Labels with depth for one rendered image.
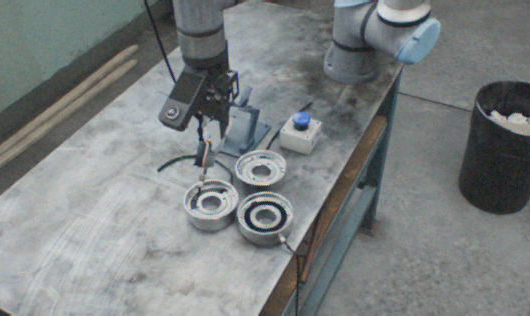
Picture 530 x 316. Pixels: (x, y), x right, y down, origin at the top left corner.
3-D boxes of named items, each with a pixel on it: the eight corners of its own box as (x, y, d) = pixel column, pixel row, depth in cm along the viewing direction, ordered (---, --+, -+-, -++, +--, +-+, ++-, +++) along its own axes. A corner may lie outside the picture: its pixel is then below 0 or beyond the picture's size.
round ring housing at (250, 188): (285, 200, 108) (285, 186, 106) (233, 198, 109) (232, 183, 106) (287, 165, 116) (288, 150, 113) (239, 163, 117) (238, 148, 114)
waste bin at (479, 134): (530, 233, 203) (572, 147, 174) (441, 204, 215) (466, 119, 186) (541, 176, 226) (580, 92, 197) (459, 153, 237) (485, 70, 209)
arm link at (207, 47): (209, 42, 82) (164, 31, 85) (211, 67, 85) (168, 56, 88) (232, 20, 87) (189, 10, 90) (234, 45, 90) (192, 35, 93)
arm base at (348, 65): (335, 49, 151) (338, 16, 145) (388, 61, 146) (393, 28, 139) (314, 76, 141) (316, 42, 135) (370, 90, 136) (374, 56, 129)
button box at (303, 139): (308, 156, 118) (309, 139, 115) (279, 146, 121) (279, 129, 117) (322, 134, 123) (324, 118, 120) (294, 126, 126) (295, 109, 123)
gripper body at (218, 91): (241, 98, 99) (237, 40, 91) (218, 125, 93) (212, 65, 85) (205, 88, 101) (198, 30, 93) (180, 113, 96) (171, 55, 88)
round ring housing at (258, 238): (228, 220, 105) (227, 206, 102) (273, 198, 109) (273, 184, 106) (257, 257, 98) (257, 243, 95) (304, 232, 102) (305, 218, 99)
